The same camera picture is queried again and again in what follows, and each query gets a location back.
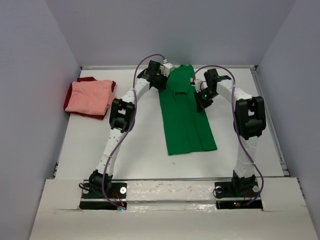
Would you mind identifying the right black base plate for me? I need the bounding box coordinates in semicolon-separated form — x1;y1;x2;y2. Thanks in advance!
212;181;263;210

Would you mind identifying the aluminium table frame rail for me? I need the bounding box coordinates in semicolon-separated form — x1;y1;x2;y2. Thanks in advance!
79;64;259;71

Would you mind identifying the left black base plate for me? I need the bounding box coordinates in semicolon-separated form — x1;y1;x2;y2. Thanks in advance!
78;181;128;211

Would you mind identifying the pink folded t shirt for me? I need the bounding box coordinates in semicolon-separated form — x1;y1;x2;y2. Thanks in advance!
66;79;118;116

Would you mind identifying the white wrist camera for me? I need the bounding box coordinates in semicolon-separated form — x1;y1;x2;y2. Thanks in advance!
190;78;208;93
160;62;175;78

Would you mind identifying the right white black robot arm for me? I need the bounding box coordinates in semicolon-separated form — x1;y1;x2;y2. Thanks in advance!
190;65;267;199

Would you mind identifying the white foam front board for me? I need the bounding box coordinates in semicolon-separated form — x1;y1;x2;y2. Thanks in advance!
30;177;317;240

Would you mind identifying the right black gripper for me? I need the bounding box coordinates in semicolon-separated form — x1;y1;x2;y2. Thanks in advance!
193;88;219;113

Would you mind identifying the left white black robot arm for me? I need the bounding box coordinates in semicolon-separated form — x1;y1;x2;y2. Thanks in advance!
88;58;175;199

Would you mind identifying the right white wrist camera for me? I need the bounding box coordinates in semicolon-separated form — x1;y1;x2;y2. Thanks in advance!
190;78;208;93

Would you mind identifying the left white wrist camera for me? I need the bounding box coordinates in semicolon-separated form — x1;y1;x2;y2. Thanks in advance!
160;62;175;78

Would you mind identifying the green t shirt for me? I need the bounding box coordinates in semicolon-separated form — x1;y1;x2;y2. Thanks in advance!
158;65;218;156

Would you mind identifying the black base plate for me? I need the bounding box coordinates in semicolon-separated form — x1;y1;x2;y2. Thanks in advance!
78;181;128;211
212;181;263;210

